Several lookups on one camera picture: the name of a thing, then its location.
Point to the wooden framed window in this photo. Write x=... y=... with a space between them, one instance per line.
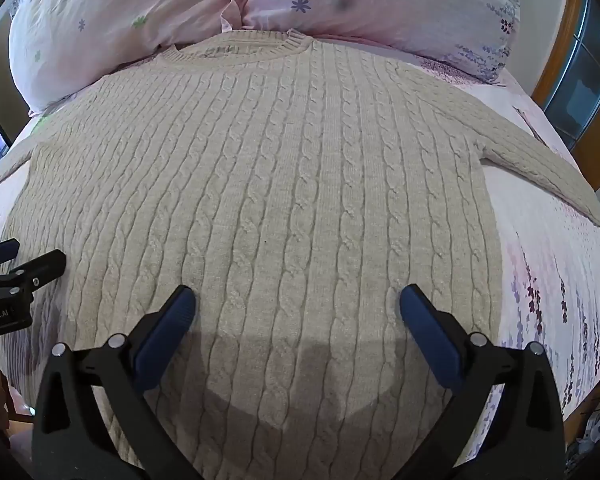
x=577 y=60

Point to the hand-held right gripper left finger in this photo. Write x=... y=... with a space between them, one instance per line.
x=162 y=332

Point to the pink floral bed sheet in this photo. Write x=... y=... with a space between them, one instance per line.
x=545 y=280

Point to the pink floral pillow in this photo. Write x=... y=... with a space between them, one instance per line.
x=120 y=20
x=390 y=5

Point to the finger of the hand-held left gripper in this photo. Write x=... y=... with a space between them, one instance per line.
x=0 y=251
x=42 y=267

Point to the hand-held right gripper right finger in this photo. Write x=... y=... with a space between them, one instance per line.
x=432 y=332

